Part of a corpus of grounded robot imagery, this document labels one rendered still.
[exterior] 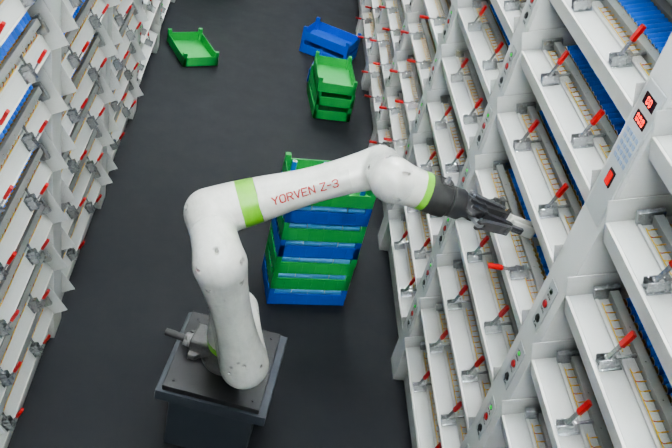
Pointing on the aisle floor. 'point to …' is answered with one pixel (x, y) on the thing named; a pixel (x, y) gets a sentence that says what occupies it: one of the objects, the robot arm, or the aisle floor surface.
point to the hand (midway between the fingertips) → (520, 226)
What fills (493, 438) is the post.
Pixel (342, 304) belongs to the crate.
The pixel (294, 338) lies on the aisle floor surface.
